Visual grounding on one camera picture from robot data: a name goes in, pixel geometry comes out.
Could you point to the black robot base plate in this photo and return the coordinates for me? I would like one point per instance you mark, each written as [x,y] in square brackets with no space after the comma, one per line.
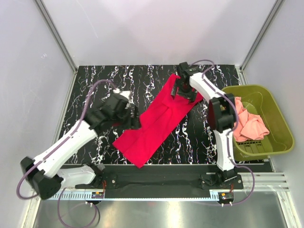
[155,182]

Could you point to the olive green plastic bin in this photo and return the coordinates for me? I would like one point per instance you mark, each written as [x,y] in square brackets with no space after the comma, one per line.
[258,100]

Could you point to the left small connector board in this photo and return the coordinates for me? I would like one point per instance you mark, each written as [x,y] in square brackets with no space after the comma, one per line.
[97,195]

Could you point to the pink t shirt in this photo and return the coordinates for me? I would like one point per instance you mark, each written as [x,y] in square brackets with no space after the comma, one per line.
[250,126]

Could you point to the right aluminium corner post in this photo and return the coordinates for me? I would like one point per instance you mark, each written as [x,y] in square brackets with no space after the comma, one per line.
[262,32]

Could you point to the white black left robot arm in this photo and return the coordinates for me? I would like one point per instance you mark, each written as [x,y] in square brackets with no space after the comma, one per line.
[45,173]

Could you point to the left aluminium corner post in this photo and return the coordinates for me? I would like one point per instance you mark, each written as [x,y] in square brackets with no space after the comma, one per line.
[55,33]

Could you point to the small connector board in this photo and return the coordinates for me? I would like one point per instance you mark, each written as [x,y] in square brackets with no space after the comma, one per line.
[226,196]
[97,195]

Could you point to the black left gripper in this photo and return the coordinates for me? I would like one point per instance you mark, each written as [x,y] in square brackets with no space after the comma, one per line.
[132,123]

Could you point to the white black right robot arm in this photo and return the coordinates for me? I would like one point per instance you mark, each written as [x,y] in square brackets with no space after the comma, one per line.
[222,116]

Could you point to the aluminium corner post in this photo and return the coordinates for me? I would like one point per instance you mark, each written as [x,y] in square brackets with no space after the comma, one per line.
[262,32]
[55,33]

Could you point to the aluminium frame rail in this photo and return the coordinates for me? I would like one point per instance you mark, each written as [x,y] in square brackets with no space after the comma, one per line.
[258,182]

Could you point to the right small connector board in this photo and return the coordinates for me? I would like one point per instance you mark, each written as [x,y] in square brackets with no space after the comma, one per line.
[226,196]

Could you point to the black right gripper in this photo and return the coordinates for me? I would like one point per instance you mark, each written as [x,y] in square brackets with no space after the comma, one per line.
[175,88]

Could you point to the red t shirt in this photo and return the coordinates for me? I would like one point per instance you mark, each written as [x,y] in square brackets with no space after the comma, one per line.
[157,123]

